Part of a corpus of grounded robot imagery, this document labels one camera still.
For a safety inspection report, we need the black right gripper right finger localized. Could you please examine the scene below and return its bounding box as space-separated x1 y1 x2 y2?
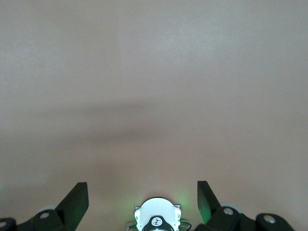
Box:
194 180 296 231

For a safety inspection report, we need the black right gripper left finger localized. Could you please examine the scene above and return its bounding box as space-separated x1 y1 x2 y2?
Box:
0 182 89 231

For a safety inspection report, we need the brown table cloth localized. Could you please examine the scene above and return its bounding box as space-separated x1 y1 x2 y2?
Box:
0 0 308 231

